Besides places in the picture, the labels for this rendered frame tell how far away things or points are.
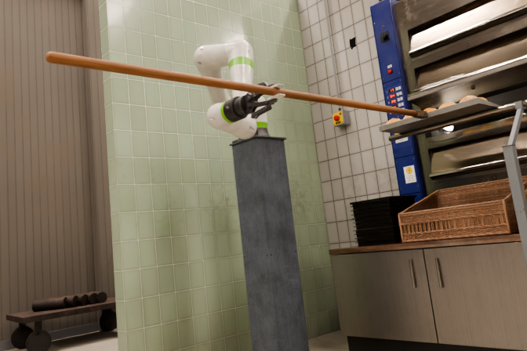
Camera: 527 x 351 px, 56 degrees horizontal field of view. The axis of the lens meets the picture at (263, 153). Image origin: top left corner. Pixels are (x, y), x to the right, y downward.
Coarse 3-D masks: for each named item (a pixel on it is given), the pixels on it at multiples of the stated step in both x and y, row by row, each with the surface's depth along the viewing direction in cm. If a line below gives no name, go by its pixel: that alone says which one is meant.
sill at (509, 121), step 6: (498, 120) 273; (504, 120) 270; (510, 120) 268; (522, 120) 263; (474, 126) 283; (480, 126) 280; (486, 126) 278; (492, 126) 275; (498, 126) 273; (450, 132) 294; (456, 132) 291; (462, 132) 288; (468, 132) 285; (474, 132) 283; (432, 138) 302; (438, 138) 299; (444, 138) 296; (450, 138) 294
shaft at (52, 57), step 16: (64, 64) 130; (80, 64) 132; (96, 64) 135; (112, 64) 138; (128, 64) 141; (176, 80) 152; (192, 80) 155; (208, 80) 159; (224, 80) 164; (288, 96) 183; (304, 96) 188; (320, 96) 194; (400, 112) 230; (416, 112) 239
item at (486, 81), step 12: (492, 72) 261; (504, 72) 260; (516, 72) 259; (456, 84) 276; (468, 84) 274; (480, 84) 274; (492, 84) 273; (504, 84) 272; (420, 96) 293; (432, 96) 292; (444, 96) 291; (456, 96) 290
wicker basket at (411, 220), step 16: (464, 192) 281; (496, 192) 267; (416, 208) 274; (432, 208) 285; (448, 208) 240; (464, 208) 235; (480, 208) 229; (496, 208) 224; (512, 208) 227; (400, 224) 259; (416, 224) 253; (432, 224) 281; (448, 224) 283; (464, 224) 235; (480, 224) 269; (496, 224) 224; (512, 224) 223; (416, 240) 252; (432, 240) 246
